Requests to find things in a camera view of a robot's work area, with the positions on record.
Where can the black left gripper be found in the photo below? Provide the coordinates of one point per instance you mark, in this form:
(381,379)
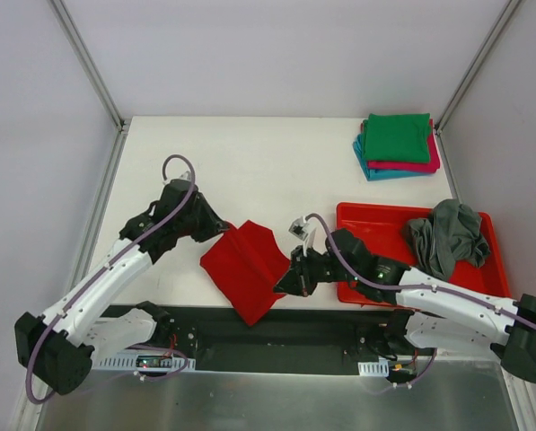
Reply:
(206,217)

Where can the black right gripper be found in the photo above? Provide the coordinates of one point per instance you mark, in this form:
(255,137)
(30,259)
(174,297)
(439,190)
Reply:
(303,271)

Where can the red t-shirt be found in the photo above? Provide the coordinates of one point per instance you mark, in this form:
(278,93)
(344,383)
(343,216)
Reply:
(245,264)

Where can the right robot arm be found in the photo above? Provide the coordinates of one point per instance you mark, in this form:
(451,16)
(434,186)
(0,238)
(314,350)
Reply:
(439,315)

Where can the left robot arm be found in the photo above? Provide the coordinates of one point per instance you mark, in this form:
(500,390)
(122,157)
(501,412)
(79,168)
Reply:
(61,345)

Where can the red plastic tray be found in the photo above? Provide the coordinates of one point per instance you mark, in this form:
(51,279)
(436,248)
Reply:
(380,227)

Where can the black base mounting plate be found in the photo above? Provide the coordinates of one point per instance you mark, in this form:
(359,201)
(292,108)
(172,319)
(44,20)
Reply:
(283,341)

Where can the teal folded t-shirt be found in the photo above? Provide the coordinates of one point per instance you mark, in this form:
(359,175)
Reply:
(379,174)

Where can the grey crumpled t-shirt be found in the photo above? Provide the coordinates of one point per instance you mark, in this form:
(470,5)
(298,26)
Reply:
(450,233)

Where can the magenta folded t-shirt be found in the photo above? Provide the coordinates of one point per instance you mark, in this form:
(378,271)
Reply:
(428,168)

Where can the green folded t-shirt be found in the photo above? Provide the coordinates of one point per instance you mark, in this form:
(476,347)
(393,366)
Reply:
(397,138)

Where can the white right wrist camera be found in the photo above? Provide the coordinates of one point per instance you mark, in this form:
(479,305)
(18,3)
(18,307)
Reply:
(304,230)

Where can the right white cable duct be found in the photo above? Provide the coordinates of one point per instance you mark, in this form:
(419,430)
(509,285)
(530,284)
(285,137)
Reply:
(380,368)

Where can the white cable duct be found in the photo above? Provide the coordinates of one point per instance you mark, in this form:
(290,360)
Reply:
(380,368)
(144,363)

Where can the left white cable duct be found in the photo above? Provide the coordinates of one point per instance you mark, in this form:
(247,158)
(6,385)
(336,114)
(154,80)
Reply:
(144,363)

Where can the left aluminium frame post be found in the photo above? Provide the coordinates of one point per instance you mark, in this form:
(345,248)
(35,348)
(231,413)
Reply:
(84,57)

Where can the aluminium frame post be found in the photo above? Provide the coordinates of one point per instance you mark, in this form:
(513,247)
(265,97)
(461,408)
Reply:
(84,57)
(484,52)

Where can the right aluminium frame post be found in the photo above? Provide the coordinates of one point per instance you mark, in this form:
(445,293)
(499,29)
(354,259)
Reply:
(484,52)

